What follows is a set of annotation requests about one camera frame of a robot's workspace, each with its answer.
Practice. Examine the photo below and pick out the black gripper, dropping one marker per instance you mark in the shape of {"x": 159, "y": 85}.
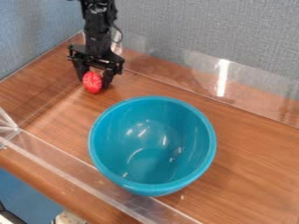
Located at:
{"x": 83, "y": 61}

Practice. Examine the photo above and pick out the red toy strawberry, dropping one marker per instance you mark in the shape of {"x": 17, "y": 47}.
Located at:
{"x": 92, "y": 82}

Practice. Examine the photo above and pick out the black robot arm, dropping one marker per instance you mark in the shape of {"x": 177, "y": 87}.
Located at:
{"x": 95, "y": 53}

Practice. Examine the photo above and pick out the blue plastic bowl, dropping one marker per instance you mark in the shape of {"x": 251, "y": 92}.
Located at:
{"x": 152, "y": 144}

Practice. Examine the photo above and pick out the clear acrylic front barrier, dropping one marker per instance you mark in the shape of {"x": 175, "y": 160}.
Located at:
{"x": 40, "y": 162}

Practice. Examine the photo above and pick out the clear acrylic barrier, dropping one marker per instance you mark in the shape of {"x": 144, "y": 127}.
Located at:
{"x": 248, "y": 88}
{"x": 40, "y": 162}

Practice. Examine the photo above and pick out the clear acrylic back barrier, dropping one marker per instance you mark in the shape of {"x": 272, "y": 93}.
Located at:
{"x": 248, "y": 88}

